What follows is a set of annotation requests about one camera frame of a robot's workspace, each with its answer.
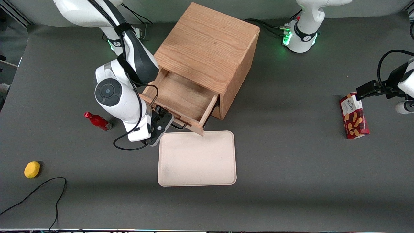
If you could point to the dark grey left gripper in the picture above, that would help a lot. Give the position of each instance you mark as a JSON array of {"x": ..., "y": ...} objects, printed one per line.
[{"x": 386, "y": 89}]

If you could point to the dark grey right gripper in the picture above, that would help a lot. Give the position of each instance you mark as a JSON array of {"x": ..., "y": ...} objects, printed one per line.
[{"x": 158, "y": 109}]

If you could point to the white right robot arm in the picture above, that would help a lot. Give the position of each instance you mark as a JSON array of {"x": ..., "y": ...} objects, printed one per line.
[{"x": 113, "y": 97}]

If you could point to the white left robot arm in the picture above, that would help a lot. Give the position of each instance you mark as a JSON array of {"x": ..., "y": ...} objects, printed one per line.
[{"x": 304, "y": 35}]

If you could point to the oak wooden drawer cabinet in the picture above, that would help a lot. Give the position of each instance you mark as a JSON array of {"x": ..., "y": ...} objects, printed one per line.
[{"x": 210, "y": 45}]

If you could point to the red shortbread cookie box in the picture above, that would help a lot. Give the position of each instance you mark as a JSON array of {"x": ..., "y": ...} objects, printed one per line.
[{"x": 355, "y": 123}]

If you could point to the beige plastic tray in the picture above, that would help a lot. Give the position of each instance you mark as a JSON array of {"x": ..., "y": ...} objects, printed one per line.
[{"x": 197, "y": 161}]

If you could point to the red plastic bottle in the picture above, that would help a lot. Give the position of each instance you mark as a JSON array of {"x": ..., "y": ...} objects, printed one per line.
[{"x": 98, "y": 121}]

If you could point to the yellow lemon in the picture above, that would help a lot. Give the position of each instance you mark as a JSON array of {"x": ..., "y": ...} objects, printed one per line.
[{"x": 32, "y": 170}]

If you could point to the dark aluminium frame rail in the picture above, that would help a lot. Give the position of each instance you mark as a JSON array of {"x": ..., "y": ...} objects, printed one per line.
[
  {"x": 17, "y": 16},
  {"x": 409, "y": 12}
]

